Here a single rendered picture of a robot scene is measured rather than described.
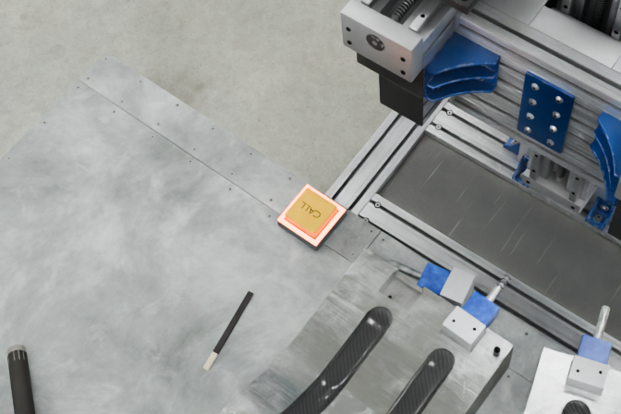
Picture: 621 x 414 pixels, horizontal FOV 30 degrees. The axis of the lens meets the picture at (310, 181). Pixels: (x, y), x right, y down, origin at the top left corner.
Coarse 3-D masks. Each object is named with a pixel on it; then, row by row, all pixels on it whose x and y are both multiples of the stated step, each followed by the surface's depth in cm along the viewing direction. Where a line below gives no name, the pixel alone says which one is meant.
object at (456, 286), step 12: (396, 264) 177; (432, 264) 176; (420, 276) 175; (432, 276) 175; (444, 276) 174; (456, 276) 173; (468, 276) 173; (432, 288) 174; (444, 288) 172; (456, 288) 172; (468, 288) 172; (456, 300) 171
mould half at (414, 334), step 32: (352, 288) 169; (320, 320) 168; (352, 320) 167; (416, 320) 166; (288, 352) 166; (320, 352) 166; (384, 352) 165; (416, 352) 164; (480, 352) 163; (256, 384) 161; (288, 384) 163; (352, 384) 163; (384, 384) 163; (448, 384) 162; (480, 384) 161
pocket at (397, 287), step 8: (392, 280) 172; (400, 280) 172; (408, 280) 171; (384, 288) 171; (392, 288) 172; (400, 288) 172; (408, 288) 172; (416, 288) 170; (392, 296) 171; (400, 296) 171; (408, 296) 171; (416, 296) 171; (400, 304) 170; (408, 304) 170
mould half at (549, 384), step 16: (544, 352) 166; (560, 352) 166; (544, 368) 165; (560, 368) 165; (544, 384) 164; (560, 384) 164; (608, 384) 163; (528, 400) 163; (544, 400) 163; (560, 400) 163; (592, 400) 162; (608, 400) 162
